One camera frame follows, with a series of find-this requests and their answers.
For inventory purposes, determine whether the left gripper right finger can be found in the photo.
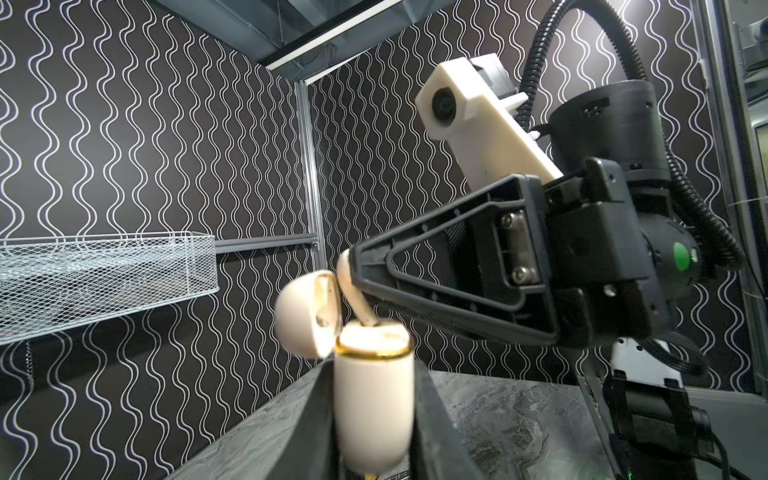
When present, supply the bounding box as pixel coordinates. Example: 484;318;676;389
408;361;483;480

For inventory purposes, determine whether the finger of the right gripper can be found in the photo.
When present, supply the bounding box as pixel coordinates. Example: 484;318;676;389
349;175;560;346

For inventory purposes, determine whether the beige earbud charging case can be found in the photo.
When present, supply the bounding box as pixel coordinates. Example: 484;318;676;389
275;270;415;475

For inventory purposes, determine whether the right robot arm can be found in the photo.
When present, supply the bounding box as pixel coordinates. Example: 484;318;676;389
337;1;745;479

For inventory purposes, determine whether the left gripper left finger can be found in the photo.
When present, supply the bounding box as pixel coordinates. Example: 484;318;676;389
266;362;336;479

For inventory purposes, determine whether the white wire mesh basket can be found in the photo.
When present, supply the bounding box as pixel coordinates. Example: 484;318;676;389
1;231;219;345

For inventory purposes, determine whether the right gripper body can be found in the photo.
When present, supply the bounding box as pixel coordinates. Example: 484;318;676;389
545;157;671;348

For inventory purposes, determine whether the beige earbud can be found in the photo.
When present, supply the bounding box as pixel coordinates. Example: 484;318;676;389
336;249;379;327

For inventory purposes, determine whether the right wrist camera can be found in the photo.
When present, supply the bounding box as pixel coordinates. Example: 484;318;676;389
415;54;563;191

